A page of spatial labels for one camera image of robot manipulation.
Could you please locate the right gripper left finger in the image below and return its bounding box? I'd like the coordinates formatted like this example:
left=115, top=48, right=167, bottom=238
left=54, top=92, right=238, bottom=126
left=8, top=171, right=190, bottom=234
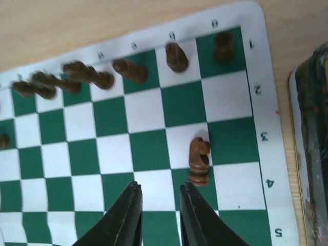
left=74, top=181, right=143, bottom=246

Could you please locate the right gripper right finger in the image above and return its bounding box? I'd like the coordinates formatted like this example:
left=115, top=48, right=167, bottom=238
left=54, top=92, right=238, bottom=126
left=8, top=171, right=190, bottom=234
left=180, top=182, right=248, bottom=246

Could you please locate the dark brown chess piece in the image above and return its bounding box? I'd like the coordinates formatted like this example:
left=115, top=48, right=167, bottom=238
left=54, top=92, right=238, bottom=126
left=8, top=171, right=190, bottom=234
left=213, top=31, right=235, bottom=64
left=0, top=134, right=10, bottom=149
left=112, top=58, right=148, bottom=84
left=31, top=71, right=81, bottom=94
left=62, top=61, right=115, bottom=90
left=12, top=81, right=56, bottom=99

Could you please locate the dark brown knight piece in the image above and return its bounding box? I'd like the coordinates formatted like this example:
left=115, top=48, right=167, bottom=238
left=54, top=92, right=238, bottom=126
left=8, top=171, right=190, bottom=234
left=188, top=137, right=210, bottom=187
left=165, top=42, right=189, bottom=73

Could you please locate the gold tin with dark pieces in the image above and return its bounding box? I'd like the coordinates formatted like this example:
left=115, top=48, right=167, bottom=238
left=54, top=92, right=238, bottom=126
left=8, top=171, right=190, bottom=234
left=288, top=43, right=327, bottom=245

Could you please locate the green white chess board mat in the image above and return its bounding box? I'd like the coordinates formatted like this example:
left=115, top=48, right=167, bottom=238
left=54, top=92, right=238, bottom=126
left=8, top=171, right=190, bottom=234
left=1, top=1, right=299, bottom=245

